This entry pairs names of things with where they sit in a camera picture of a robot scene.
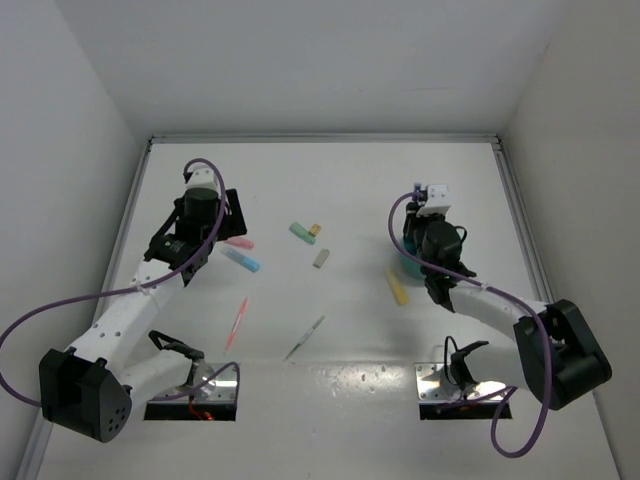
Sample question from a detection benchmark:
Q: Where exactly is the blue highlighter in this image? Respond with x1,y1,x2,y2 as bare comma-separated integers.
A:
220,247,260,273

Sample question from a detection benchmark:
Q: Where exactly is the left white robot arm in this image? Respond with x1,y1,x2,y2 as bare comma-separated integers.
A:
39,187,247,443

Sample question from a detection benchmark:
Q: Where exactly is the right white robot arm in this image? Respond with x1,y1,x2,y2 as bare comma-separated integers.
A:
403,200,612,411

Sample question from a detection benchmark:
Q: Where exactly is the pink highlighter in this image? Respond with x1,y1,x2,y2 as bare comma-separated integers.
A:
225,236,255,250

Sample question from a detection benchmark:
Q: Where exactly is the teal round divided container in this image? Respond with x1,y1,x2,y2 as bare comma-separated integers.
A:
400,237,424,281

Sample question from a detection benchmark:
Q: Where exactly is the green highlighter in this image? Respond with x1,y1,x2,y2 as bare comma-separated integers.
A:
289,222,316,245

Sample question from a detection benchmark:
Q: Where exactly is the yellow highlighter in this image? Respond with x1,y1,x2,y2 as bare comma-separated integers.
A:
384,267,410,306

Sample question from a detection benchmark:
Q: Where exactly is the pink pen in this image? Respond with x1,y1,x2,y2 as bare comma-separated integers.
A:
224,297,249,354

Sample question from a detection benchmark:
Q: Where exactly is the beige eraser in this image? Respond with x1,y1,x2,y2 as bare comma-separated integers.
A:
313,249,330,269

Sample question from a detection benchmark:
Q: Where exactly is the green pen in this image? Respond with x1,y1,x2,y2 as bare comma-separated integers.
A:
283,314,327,361

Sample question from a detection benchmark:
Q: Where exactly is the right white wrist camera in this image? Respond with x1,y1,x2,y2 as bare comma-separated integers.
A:
417,184,451,217

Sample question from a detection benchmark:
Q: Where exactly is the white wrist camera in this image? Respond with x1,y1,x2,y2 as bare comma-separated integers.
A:
185,166,219,192
417,184,451,217

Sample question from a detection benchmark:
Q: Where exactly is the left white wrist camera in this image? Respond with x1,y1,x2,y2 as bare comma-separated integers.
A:
185,166,219,192

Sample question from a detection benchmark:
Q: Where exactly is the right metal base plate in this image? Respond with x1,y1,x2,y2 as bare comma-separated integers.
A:
414,363,508,404

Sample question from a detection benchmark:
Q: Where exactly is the metal base plate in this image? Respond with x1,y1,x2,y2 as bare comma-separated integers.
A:
147,362,239,406
414,363,508,404

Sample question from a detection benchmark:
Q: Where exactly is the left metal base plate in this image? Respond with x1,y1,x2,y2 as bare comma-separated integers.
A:
147,362,239,406

